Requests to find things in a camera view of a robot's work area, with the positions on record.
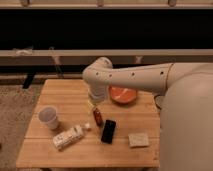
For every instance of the red-brown snack packet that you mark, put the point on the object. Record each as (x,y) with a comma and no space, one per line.
(98,117)

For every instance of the white plastic bottle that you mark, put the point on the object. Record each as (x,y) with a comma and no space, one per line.
(70,136)

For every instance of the black smartphone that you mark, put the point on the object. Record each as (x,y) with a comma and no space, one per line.
(108,131)

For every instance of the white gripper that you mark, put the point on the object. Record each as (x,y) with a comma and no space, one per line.
(97,94)

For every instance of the orange ceramic bowl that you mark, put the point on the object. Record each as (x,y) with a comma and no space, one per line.
(122,95)

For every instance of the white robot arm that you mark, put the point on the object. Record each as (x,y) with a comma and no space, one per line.
(186,116)

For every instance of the beige square sponge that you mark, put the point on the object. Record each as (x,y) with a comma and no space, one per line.
(138,140)

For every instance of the white plastic cup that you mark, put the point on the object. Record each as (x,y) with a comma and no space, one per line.
(49,117)

